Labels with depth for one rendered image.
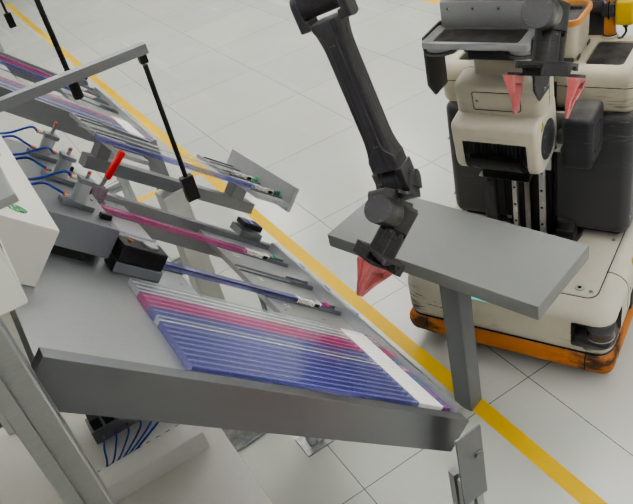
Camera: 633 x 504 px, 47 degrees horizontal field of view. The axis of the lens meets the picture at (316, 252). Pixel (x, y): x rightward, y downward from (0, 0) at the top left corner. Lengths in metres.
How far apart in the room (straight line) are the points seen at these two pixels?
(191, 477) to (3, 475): 0.40
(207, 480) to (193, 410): 0.51
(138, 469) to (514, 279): 0.88
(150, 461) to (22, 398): 0.67
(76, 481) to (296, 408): 0.29
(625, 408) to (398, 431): 1.17
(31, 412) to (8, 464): 0.86
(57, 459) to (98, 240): 0.39
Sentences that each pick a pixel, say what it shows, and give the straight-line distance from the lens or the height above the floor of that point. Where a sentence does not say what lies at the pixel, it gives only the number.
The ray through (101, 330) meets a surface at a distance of 0.91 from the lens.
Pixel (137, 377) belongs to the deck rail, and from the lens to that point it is 0.82.
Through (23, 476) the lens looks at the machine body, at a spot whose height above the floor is 0.62.
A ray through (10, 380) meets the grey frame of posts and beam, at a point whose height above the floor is 1.24.
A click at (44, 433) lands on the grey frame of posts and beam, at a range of 0.79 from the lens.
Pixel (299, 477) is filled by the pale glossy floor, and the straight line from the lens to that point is 2.12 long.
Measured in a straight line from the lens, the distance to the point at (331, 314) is 1.43.
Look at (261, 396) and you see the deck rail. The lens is 0.92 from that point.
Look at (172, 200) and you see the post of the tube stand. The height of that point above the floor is 0.80.
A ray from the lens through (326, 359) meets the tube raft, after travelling 1.13.
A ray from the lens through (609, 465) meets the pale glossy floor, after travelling 2.08.
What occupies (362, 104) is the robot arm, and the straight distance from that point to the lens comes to 1.39.
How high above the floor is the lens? 1.67
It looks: 36 degrees down
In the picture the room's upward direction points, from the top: 14 degrees counter-clockwise
